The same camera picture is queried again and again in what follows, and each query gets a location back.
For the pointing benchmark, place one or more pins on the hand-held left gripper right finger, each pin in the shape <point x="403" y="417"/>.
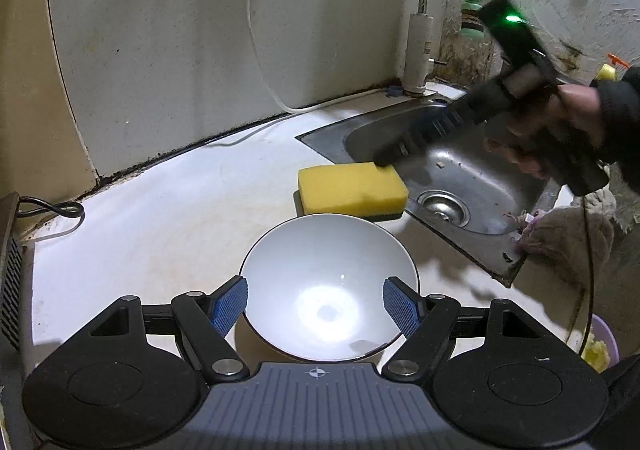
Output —
<point x="400" y="305"/>

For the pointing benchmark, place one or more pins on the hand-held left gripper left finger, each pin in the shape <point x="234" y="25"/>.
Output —
<point x="230" y="305"/>

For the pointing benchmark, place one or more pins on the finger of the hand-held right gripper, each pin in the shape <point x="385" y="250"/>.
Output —
<point x="407" y="140"/>
<point x="400" y="155"/>

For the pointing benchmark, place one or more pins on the yellow and green sponge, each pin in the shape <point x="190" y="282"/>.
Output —
<point x="350" y="185"/>

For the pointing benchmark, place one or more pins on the white bowl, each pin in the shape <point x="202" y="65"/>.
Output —
<point x="325" y="270"/>

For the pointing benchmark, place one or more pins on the person's right hand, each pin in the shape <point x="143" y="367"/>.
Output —
<point x="577" y="103"/>

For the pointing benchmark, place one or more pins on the small blue cap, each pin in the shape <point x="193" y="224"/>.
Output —
<point x="395" y="90"/>

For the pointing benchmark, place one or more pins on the green faucet nozzle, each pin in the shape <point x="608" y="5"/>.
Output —
<point x="472" y="5"/>

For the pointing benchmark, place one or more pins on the metal sink strainer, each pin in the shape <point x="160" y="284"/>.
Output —
<point x="442" y="207"/>

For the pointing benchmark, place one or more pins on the stainless steel sink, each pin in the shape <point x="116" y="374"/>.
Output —
<point x="475" y="180"/>

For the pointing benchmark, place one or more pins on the metal and white faucet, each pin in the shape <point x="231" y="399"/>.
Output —
<point x="417" y="50"/>

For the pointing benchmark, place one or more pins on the yellow bottle orange cap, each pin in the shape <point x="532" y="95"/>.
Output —
<point x="607" y="73"/>

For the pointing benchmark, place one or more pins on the beige rag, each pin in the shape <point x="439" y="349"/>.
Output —
<point x="575" y="240"/>

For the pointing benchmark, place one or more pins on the purple plastic basin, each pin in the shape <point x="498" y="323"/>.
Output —
<point x="607" y="330"/>

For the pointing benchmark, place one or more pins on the grey induction cooker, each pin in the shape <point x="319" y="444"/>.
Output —
<point x="10" y="270"/>

